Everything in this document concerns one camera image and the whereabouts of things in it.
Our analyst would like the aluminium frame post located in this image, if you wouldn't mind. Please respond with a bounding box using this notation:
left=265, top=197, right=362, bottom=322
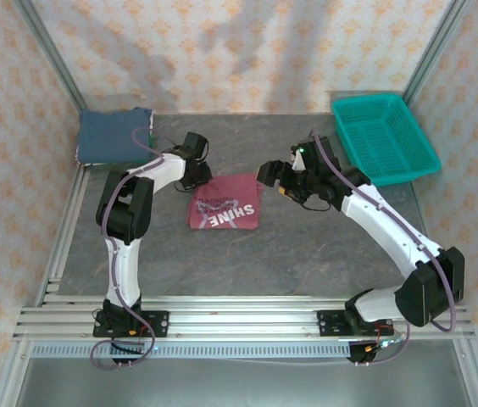
left=403, top=0, right=471, bottom=103
left=13, top=0, right=88, bottom=112

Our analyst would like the folded blue t-shirt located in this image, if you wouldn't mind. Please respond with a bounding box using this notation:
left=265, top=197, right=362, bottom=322
left=76, top=108, right=154, bottom=167

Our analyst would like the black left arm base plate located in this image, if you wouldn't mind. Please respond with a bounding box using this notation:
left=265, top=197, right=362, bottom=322
left=92, top=311, right=170, bottom=338

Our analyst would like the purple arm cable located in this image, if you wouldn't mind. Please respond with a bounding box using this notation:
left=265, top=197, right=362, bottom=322
left=310, top=126, right=460, bottom=368
left=90, top=126, right=169, bottom=371

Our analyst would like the slotted grey cable duct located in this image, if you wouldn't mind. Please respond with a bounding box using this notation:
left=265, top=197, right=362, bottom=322
left=31, top=342, right=353, bottom=360

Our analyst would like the small circuit board with wires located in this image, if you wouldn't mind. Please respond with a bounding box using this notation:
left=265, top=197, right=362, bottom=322
left=365, top=332, right=408, bottom=354

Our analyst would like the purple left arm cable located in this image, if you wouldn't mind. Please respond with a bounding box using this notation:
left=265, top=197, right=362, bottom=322
left=90, top=126, right=169, bottom=371

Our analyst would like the aluminium table side rail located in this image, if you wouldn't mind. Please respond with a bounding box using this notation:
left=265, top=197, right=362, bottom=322
left=408, top=180, right=435, bottom=243
left=37, top=164, right=91, bottom=304

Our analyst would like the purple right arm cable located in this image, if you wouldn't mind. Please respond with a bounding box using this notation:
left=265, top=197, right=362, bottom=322
left=310, top=126, right=460, bottom=368

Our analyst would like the grey metal bottom panel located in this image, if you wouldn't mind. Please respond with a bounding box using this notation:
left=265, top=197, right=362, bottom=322
left=0, top=354, right=478, bottom=407

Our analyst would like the aluminium mounting rail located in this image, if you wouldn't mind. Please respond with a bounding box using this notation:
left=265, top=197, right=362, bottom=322
left=12, top=296, right=477, bottom=341

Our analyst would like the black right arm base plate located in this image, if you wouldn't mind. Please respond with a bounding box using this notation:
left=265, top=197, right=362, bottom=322
left=315, top=309, right=392, bottom=338

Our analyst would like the teal plastic basket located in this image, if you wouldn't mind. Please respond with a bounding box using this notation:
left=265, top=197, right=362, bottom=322
left=331, top=93, right=442, bottom=187

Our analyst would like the maroon t-shirt with white print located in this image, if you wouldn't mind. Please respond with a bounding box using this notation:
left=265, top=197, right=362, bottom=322
left=186, top=172, right=265, bottom=231

